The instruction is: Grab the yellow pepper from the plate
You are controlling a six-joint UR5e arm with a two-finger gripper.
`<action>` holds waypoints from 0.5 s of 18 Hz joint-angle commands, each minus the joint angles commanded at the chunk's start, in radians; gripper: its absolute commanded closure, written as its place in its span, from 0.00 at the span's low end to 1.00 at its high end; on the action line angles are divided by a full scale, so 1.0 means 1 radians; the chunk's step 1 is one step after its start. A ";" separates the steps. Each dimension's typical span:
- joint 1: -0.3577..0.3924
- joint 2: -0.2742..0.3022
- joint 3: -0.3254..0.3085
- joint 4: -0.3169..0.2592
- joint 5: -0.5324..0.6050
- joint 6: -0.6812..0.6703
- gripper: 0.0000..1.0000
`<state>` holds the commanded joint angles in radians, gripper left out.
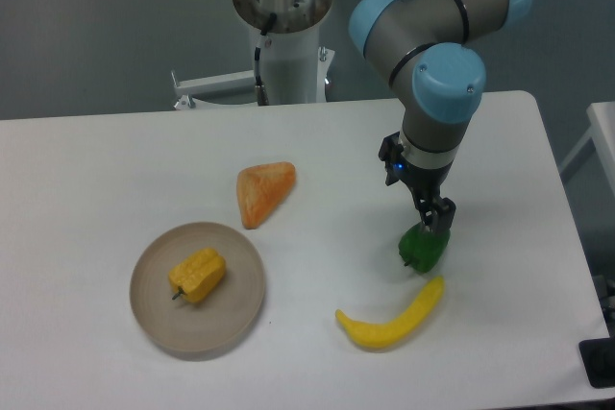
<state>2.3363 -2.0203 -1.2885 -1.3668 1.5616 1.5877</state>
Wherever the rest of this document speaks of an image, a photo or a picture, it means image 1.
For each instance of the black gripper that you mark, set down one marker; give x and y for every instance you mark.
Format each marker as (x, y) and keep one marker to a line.
(424, 183)

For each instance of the green toy bell pepper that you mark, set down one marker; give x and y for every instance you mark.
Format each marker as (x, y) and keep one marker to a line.
(420, 248)

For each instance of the yellow toy bell pepper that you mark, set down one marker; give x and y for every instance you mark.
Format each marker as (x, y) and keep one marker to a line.
(196, 276)

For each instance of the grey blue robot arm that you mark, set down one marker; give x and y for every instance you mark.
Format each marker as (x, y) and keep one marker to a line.
(419, 48)

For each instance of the beige round plate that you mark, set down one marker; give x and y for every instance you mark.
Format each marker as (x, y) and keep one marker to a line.
(192, 329)

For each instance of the yellow toy banana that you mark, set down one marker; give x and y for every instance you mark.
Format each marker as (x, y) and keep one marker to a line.
(376, 336)

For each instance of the orange toy bread triangle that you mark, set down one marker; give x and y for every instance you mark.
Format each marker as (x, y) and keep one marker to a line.
(261, 189)

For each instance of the white side table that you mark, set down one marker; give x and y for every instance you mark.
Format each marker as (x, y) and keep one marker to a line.
(597, 139)

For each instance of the black device at edge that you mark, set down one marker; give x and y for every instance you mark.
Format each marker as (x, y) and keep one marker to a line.
(598, 361)

